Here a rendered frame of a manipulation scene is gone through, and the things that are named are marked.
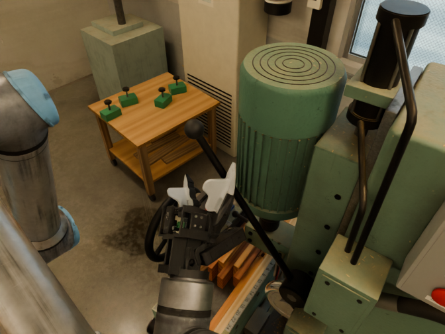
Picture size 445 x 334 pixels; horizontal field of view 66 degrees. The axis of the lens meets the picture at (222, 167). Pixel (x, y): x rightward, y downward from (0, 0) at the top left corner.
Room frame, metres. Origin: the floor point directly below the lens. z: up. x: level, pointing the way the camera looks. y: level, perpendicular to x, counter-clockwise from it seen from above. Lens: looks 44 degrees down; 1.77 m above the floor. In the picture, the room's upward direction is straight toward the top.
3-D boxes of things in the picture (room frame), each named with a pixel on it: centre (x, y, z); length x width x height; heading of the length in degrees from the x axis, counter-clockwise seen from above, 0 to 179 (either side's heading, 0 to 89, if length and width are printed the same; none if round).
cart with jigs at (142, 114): (1.90, 0.45, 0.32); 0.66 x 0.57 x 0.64; 134
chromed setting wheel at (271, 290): (0.35, -0.15, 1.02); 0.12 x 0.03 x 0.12; 55
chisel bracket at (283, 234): (0.51, -0.13, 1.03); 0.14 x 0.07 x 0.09; 55
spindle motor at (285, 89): (0.52, -0.12, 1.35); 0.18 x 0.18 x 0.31
